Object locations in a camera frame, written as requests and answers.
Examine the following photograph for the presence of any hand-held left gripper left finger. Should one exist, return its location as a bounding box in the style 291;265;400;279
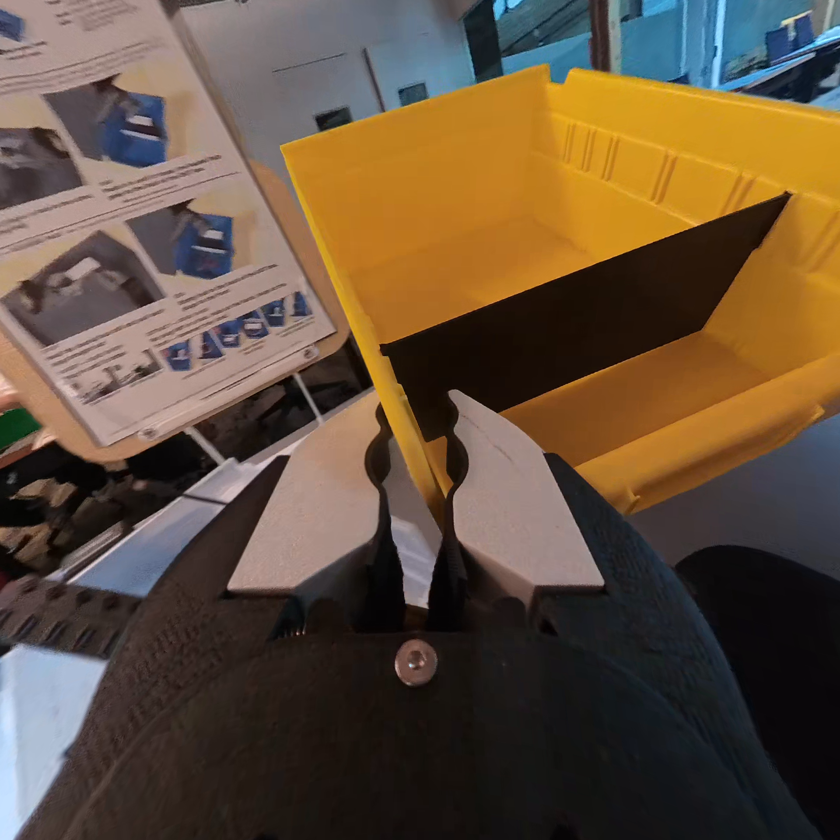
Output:
226;402;404;633

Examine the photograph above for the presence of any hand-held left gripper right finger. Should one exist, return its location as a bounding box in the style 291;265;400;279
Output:
428;390;605;633

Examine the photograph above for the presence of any yellow plastic bin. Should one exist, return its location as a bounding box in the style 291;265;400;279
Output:
281;63;840;516

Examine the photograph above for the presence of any black bin divider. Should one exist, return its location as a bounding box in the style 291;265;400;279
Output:
381;192;791;442

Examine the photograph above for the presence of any instruction sheet on stand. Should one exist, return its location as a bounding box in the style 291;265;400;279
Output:
0;157;352;468

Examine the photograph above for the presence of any green plastic bin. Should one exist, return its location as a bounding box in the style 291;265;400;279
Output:
0;407;43;454

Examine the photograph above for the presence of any printed instruction sheet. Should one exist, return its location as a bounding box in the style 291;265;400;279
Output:
0;0;337;447

